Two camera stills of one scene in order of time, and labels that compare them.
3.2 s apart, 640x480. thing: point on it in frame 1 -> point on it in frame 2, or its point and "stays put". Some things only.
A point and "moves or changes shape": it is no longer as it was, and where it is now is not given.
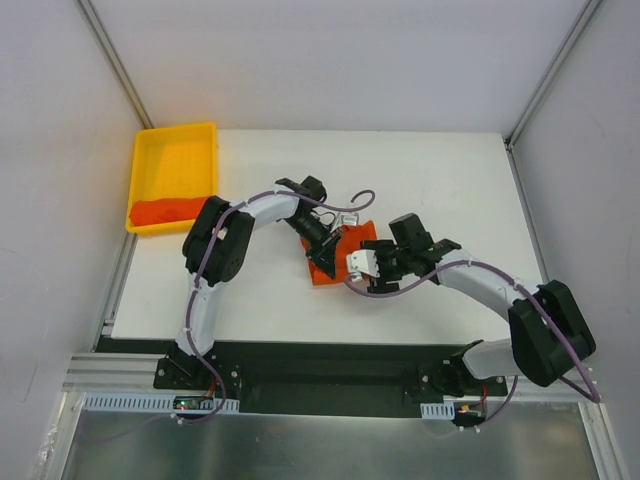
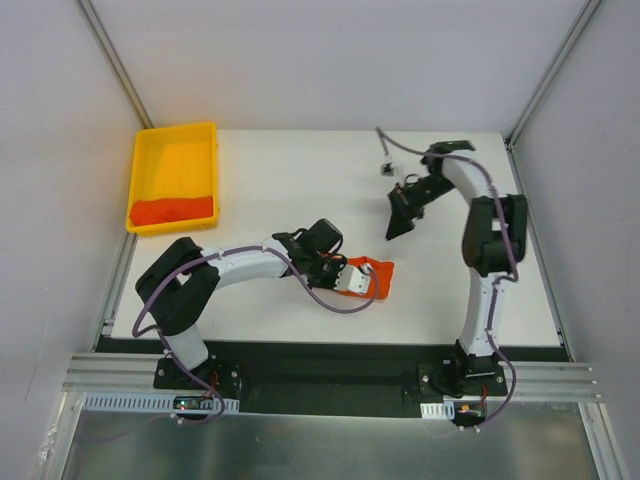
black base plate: x=382 y=379 stays put
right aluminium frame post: x=588 y=12 stays put
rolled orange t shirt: x=149 y=211 stays put
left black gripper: x=324 y=249 -> x=329 y=273
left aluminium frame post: x=116 y=62 stays put
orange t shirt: x=351 y=237 moves or changes shape
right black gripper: x=382 y=265 -> x=404 y=204
